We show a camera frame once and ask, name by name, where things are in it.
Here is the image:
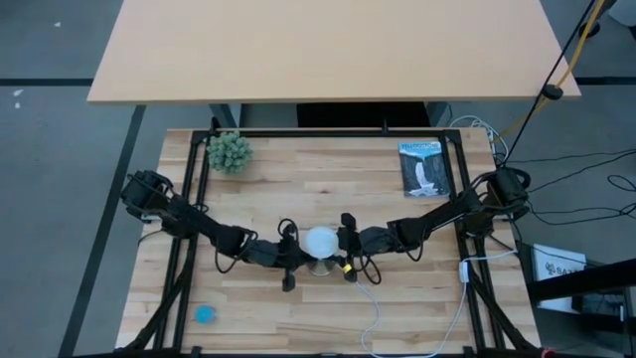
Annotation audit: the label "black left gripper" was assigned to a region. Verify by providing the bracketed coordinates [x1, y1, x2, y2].
[247, 219, 310, 293]

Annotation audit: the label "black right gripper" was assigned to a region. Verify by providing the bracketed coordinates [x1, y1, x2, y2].
[337, 212, 399, 284]

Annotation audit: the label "white flood lightbulb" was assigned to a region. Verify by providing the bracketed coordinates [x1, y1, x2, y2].
[303, 226, 340, 260]

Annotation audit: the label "brushed metal lamp socket base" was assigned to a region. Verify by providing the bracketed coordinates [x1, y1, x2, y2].
[306, 256, 338, 278]

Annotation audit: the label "blue round lid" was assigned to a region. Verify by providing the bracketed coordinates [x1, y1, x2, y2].
[193, 303, 219, 324]

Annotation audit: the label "waterfall cover book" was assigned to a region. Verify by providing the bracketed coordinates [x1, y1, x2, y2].
[397, 140, 452, 198]

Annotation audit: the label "green plant in patterned pot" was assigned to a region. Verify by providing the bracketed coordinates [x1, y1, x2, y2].
[206, 130, 253, 175]

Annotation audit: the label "light wooden desk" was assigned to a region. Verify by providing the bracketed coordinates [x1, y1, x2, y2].
[86, 0, 581, 105]

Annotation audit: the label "white printed box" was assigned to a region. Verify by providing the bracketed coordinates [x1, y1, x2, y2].
[531, 243, 587, 312]

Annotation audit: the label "black beam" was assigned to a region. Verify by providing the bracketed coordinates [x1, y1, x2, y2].
[529, 258, 636, 302]

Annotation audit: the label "white lamp power cable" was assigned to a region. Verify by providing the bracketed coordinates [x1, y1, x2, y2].
[353, 249, 519, 358]

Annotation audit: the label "black metal table frame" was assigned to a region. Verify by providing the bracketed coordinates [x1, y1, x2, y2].
[116, 118, 543, 358]

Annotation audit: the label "white cable bundle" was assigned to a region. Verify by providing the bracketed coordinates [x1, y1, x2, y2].
[449, 114, 509, 165]

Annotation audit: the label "black floor cables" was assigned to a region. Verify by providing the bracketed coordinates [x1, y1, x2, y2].
[506, 148, 636, 228]

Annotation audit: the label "long black cable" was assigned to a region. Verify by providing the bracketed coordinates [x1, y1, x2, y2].
[500, 0, 597, 166]

